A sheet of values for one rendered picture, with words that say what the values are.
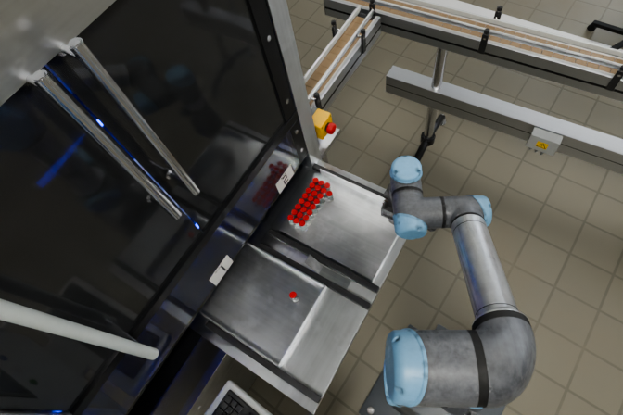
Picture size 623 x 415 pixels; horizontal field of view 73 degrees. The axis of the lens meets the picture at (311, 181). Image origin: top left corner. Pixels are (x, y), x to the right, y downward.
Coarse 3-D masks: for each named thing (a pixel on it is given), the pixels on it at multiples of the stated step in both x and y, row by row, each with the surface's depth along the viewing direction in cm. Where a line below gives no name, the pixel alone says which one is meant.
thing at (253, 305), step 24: (240, 264) 136; (264, 264) 135; (288, 264) 130; (216, 288) 133; (240, 288) 132; (264, 288) 131; (288, 288) 130; (312, 288) 129; (216, 312) 130; (240, 312) 129; (264, 312) 128; (288, 312) 127; (240, 336) 125; (264, 336) 124; (288, 336) 123
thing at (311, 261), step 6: (312, 258) 129; (312, 264) 130; (318, 264) 131; (318, 270) 131; (324, 270) 131; (330, 270) 131; (324, 276) 130; (330, 276) 130; (336, 276) 130; (342, 276) 130; (336, 282) 129; (342, 282) 129; (348, 282) 129
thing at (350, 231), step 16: (320, 176) 148; (336, 176) 144; (336, 192) 144; (352, 192) 143; (368, 192) 139; (336, 208) 141; (352, 208) 140; (368, 208) 140; (288, 224) 141; (320, 224) 139; (336, 224) 138; (352, 224) 138; (368, 224) 137; (384, 224) 136; (304, 240) 137; (320, 240) 136; (336, 240) 136; (352, 240) 135; (368, 240) 134; (384, 240) 133; (336, 256) 133; (352, 256) 132; (368, 256) 132; (384, 256) 131; (368, 272) 129
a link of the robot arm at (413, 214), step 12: (396, 192) 102; (408, 192) 100; (420, 192) 101; (396, 204) 100; (408, 204) 98; (420, 204) 98; (432, 204) 97; (396, 216) 99; (408, 216) 97; (420, 216) 97; (432, 216) 97; (396, 228) 98; (408, 228) 96; (420, 228) 96; (432, 228) 100
